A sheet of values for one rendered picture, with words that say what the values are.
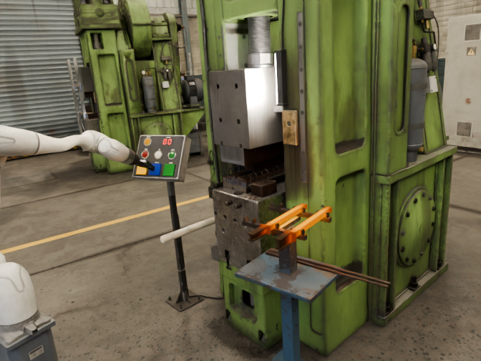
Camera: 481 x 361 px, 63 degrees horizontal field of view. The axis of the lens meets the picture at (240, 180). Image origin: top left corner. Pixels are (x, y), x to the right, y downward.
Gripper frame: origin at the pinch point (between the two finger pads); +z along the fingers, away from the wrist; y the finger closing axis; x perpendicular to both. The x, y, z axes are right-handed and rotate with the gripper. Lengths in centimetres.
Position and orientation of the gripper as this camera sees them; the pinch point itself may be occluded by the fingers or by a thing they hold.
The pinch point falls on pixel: (150, 167)
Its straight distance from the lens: 243.4
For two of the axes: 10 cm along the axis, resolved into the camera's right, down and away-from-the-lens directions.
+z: 3.8, 2.4, 9.0
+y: 9.2, 0.5, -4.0
